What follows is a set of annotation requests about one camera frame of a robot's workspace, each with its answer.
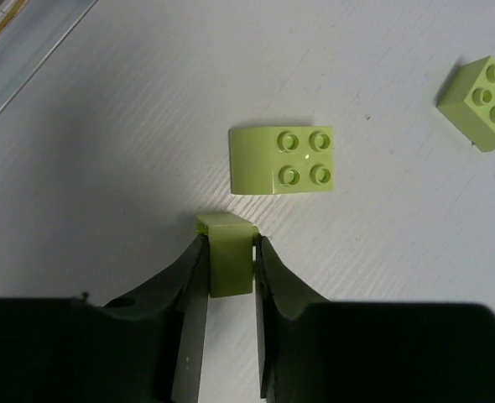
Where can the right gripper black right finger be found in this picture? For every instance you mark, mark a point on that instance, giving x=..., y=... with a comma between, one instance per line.
x=311, y=349

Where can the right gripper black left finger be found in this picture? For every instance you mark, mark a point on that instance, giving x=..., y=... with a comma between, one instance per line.
x=143, y=346

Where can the light green sloped lego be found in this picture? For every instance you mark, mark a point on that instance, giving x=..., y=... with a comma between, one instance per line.
x=230, y=240

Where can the light green lego brick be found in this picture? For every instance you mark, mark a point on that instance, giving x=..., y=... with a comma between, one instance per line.
x=281, y=160

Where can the pale green lego brick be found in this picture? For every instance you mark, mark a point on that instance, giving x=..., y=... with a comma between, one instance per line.
x=469, y=102

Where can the aluminium table frame rail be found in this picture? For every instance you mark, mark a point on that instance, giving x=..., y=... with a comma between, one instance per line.
x=30, y=31

